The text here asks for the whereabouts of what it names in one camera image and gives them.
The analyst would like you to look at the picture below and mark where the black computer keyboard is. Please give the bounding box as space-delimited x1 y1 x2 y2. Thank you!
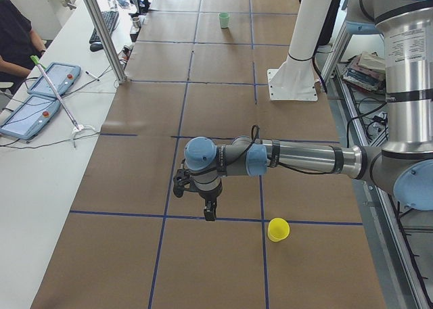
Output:
89 10 119 44

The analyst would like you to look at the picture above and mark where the yellow plastic cup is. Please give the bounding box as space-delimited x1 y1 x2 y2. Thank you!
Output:
267 218 290 242

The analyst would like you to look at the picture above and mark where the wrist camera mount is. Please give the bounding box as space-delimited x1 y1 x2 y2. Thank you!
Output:
173 168 196 198

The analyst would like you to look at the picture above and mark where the teach pendant tablet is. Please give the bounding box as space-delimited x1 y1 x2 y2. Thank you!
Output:
1 95 60 140
27 62 81 98

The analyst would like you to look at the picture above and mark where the aluminium frame post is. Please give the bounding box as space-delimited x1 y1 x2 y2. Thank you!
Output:
83 0 127 85

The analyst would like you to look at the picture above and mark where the green plastic cup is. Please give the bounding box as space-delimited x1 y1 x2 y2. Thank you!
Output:
219 12 230 29

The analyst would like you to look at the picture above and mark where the black computer mouse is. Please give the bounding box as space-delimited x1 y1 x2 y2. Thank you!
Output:
89 42 104 52

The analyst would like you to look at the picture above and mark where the small metal cup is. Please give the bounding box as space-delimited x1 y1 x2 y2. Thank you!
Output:
132 17 141 28

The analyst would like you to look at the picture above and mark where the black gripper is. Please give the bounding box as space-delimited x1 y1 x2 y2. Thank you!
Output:
199 189 222 221

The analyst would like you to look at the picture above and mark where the far teach pendant tablet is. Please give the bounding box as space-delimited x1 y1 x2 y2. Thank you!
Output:
27 62 81 98

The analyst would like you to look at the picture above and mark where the stack of books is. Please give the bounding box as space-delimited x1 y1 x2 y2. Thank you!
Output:
342 51 386 92

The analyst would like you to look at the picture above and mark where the near teach pendant tablet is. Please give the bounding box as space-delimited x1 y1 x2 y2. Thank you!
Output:
1 95 60 140

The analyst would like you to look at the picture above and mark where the black marker pen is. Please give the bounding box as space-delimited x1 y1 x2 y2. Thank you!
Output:
85 71 100 82

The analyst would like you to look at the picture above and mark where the reach grabber stick tool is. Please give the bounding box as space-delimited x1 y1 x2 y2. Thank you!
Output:
30 55 98 148

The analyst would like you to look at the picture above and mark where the white camera mast pillar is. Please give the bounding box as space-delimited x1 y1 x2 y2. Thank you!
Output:
267 0 340 101

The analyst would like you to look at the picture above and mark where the seated person in black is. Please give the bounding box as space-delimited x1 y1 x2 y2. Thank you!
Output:
1 0 46 93

